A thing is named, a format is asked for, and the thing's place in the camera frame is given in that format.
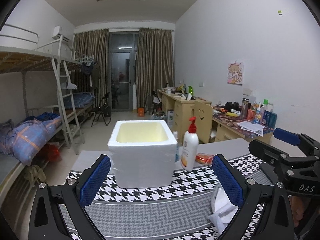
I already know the white plastic packaging bag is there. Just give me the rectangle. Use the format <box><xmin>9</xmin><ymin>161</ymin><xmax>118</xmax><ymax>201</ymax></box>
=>
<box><xmin>208</xmin><ymin>184</ymin><xmax>238</xmax><ymax>235</ymax></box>

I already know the person's right hand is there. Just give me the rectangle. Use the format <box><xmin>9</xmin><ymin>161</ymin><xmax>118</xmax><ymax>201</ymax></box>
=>
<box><xmin>289</xmin><ymin>196</ymin><xmax>310</xmax><ymax>228</ymax></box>

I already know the near wooden desk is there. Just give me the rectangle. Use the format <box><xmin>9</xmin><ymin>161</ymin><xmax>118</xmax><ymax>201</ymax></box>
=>
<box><xmin>212</xmin><ymin>106</ymin><xmax>273</xmax><ymax>144</ymax></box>

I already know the wooden desk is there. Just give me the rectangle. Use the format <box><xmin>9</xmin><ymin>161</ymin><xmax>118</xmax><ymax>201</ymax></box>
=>
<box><xmin>157</xmin><ymin>90</ymin><xmax>211</xmax><ymax>140</ymax></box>
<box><xmin>212</xmin><ymin>106</ymin><xmax>273</xmax><ymax>144</ymax></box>

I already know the red plastic bag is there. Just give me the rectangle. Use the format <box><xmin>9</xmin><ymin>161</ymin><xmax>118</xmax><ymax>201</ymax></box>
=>
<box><xmin>37</xmin><ymin>144</ymin><xmax>61</xmax><ymax>162</ymax></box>

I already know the red snack packet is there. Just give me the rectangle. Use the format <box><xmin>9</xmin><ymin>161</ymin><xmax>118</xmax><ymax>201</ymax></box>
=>
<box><xmin>195</xmin><ymin>153</ymin><xmax>214</xmax><ymax>166</ymax></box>

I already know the white lotion pump bottle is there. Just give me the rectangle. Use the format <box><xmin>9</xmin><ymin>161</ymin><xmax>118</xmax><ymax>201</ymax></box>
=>
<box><xmin>181</xmin><ymin>116</ymin><xmax>199</xmax><ymax>171</ymax></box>

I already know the houndstooth table mat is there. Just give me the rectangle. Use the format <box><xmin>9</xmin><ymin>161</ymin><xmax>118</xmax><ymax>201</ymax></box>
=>
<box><xmin>58</xmin><ymin>153</ymin><xmax>298</xmax><ymax>240</ymax></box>

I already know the clear blue water bottle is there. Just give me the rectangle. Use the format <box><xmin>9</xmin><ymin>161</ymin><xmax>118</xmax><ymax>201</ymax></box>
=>
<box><xmin>172</xmin><ymin>130</ymin><xmax>180</xmax><ymax>163</ymax></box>

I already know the far wooden desk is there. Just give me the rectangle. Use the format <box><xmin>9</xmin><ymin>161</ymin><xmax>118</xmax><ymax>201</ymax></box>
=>
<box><xmin>157</xmin><ymin>90</ymin><xmax>211</xmax><ymax>140</ymax></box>

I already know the white styrofoam box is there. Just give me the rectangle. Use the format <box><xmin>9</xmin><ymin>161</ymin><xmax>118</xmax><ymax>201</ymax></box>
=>
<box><xmin>107</xmin><ymin>120</ymin><xmax>177</xmax><ymax>189</ymax></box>

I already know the metal bunk bed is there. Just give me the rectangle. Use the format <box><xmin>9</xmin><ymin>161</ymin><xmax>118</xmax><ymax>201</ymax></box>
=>
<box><xmin>0</xmin><ymin>23</ymin><xmax>101</xmax><ymax>188</ymax></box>

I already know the black folding chair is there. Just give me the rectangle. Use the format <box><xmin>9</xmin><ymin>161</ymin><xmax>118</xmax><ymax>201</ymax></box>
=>
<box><xmin>91</xmin><ymin>92</ymin><xmax>112</xmax><ymax>126</ymax></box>

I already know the orange bucket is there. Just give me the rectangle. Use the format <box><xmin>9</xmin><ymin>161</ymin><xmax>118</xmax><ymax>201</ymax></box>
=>
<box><xmin>138</xmin><ymin>107</ymin><xmax>145</xmax><ymax>117</ymax></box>

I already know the white bed ladder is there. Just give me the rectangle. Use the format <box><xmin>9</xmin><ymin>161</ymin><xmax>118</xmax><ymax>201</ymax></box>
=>
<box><xmin>51</xmin><ymin>34</ymin><xmax>82</xmax><ymax>156</ymax></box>

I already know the right brown curtain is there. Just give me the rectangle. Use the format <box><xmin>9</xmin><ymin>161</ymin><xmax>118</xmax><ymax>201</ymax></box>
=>
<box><xmin>136</xmin><ymin>28</ymin><xmax>175</xmax><ymax>108</ymax></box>

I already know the brown curtain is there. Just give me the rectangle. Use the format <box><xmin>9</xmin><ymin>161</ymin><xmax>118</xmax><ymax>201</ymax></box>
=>
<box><xmin>136</xmin><ymin>28</ymin><xmax>175</xmax><ymax>108</ymax></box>
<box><xmin>71</xmin><ymin>29</ymin><xmax>109</xmax><ymax>102</ymax></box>

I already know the left brown curtain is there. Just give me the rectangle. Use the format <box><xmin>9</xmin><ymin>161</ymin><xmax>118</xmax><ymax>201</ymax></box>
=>
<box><xmin>71</xmin><ymin>29</ymin><xmax>109</xmax><ymax>102</ymax></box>

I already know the glass balcony door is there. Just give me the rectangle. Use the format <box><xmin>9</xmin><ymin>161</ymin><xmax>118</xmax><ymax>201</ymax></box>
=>
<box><xmin>108</xmin><ymin>31</ymin><xmax>139</xmax><ymax>112</ymax></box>

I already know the white air conditioner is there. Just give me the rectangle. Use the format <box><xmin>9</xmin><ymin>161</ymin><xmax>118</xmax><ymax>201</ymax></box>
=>
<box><xmin>52</xmin><ymin>25</ymin><xmax>70</xmax><ymax>43</ymax></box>

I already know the anime girl wall poster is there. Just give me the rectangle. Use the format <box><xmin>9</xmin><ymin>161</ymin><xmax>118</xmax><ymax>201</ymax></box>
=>
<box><xmin>227</xmin><ymin>61</ymin><xmax>244</xmax><ymax>86</ymax></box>

